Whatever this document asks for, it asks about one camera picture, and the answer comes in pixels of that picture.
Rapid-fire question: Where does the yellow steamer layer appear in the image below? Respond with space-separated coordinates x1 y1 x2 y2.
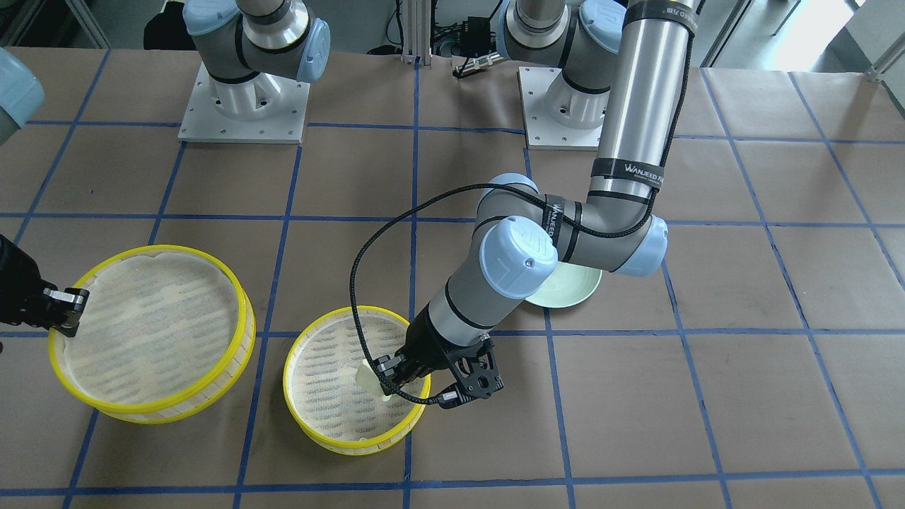
282 305 426 455
48 245 257 425

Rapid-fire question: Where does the aluminium frame post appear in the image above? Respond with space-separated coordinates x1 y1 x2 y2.
398 1 433 67

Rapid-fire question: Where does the light green plate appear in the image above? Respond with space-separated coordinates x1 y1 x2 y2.
526 262 602 309

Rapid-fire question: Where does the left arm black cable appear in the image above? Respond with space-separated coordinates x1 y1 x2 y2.
349 28 697 411

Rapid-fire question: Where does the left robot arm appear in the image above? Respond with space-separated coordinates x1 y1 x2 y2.
359 1 703 408

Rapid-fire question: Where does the white steamed bun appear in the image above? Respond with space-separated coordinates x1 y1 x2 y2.
354 360 393 402

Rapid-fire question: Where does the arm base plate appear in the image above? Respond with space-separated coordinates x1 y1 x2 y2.
177 64 310 145
518 66 609 151

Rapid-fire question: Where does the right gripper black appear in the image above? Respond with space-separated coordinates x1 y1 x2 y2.
1 235 90 337

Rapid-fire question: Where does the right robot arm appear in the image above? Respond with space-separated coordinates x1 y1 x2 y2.
1 1 331 337

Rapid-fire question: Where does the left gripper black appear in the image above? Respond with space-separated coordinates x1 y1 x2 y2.
372 306 489 389

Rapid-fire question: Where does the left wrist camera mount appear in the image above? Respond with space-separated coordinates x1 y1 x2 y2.
438 334 505 409

